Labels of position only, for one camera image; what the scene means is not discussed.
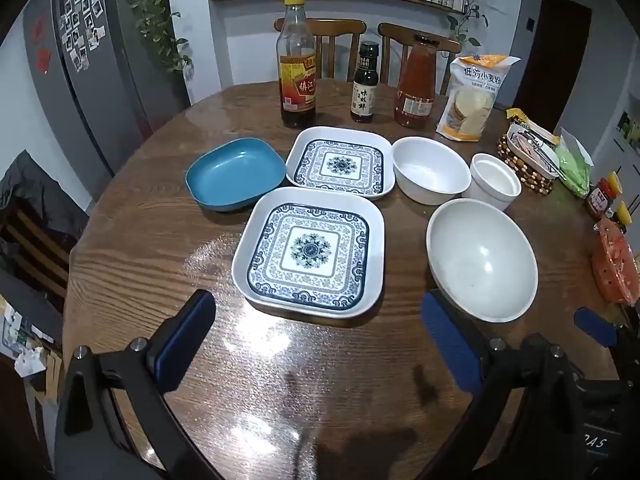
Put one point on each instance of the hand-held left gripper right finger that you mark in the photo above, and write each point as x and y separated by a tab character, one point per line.
447	340

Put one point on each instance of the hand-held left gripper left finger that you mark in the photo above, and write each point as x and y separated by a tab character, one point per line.
185	340

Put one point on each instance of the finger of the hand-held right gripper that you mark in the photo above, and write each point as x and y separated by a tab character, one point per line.
595	326

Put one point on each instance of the large white bowl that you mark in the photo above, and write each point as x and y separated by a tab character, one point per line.
480	260

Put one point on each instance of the blue patterned square plate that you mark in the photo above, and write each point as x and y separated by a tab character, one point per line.
340	162
307	250

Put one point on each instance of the small white ramekin bowl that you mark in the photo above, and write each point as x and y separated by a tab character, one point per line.
492	180

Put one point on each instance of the medium white bowl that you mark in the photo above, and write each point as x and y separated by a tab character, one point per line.
430	170

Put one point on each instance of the orange plastic basket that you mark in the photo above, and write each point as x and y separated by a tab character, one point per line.
615	260

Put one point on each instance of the dark jar yellow lid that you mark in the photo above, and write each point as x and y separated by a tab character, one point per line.
621	215

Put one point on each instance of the red-lid sauce jar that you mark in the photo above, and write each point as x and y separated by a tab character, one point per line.
600	200

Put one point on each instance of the green plastic packet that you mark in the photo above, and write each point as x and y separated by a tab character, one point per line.
572	170

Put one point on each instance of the pile of boxes and papers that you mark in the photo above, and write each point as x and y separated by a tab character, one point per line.
27	355

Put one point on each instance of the wooden beaded trivet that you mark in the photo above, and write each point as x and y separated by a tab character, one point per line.
520	172

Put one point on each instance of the wooden slatted chair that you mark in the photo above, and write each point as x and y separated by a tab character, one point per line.
30	255

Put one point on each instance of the white rectangular dish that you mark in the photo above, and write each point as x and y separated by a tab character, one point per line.
530	152

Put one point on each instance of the white cabinet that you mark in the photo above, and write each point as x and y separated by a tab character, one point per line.
627	130

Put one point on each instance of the dark cloth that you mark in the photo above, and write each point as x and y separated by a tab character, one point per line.
35	185

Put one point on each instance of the yellow snack wrapper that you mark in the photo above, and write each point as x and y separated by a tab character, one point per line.
517	115

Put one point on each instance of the flour bag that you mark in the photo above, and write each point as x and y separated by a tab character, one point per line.
472	105

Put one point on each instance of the red sauce bottle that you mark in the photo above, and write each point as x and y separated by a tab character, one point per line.
414	95

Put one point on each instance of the grey refrigerator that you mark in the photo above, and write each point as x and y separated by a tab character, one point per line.
100	105

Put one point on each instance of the small dark sauce bottle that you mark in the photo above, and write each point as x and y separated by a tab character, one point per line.
365	95

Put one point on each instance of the dark wooden door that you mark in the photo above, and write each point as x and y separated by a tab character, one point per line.
550	60

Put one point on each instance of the tall vinegar bottle yellow cap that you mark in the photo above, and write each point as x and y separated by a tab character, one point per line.
298	85

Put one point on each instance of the red paper decoration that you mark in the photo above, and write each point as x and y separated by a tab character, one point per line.
45	60

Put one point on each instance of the wooden dining chair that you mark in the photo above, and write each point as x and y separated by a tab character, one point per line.
340	27
395	30

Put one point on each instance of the hanging green vine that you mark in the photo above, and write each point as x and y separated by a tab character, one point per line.
155	25

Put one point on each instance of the trailing green plant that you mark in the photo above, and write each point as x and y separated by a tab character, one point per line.
470	20

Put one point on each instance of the group of refrigerator photos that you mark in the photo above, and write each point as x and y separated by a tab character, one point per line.
80	15

